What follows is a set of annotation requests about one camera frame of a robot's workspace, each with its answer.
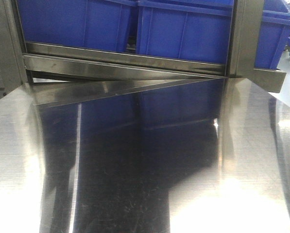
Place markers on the right blue plastic bin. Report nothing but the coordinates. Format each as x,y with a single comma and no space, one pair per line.
194,31

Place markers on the left blue plastic bin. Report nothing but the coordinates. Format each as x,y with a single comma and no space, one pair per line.
93,24

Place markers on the far right blue bin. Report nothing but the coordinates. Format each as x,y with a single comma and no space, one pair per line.
274,33

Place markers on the blue plastic bin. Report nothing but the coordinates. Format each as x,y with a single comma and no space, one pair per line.
194,31
93,24

